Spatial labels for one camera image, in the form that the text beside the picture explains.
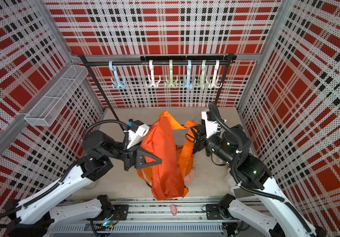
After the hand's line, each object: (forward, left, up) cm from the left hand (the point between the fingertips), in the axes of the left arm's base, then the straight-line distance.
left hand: (161, 162), depth 44 cm
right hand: (+16, -11, -3) cm, 20 cm away
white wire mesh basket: (+46, +75, -22) cm, 90 cm away
